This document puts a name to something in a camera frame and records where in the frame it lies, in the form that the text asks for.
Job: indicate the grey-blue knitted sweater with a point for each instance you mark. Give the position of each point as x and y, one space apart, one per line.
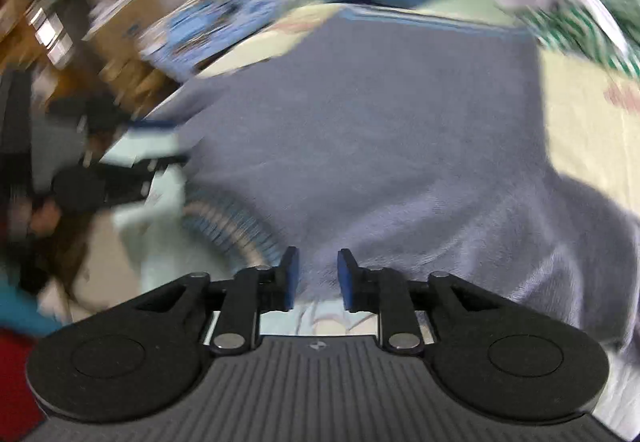
420 146

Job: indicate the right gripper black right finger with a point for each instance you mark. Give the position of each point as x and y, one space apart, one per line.
397 301

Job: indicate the pale yellow green bed blanket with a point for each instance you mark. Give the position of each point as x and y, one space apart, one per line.
591 119

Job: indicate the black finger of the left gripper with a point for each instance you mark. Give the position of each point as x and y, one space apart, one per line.
149 166
148 125

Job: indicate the green white striped garment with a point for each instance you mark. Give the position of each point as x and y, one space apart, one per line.
568 28

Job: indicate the blue patterned cloth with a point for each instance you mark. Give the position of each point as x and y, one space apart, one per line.
195 34

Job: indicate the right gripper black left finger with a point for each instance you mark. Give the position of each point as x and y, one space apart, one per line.
224 315

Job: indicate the wooden shelf unit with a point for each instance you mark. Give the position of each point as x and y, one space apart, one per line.
85 46

